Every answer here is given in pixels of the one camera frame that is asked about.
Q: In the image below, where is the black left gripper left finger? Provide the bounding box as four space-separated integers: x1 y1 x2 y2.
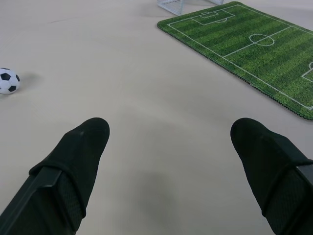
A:
0 117 111 235

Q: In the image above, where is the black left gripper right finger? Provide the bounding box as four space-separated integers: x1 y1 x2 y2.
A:
230 117 313 235

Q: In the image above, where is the small soccer ball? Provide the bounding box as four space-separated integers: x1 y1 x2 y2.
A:
0 68 21 94

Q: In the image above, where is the green soccer field mat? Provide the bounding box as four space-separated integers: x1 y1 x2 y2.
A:
157 1 313 120

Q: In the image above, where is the white miniature goal net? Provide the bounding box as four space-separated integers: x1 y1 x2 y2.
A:
156 0 226 16

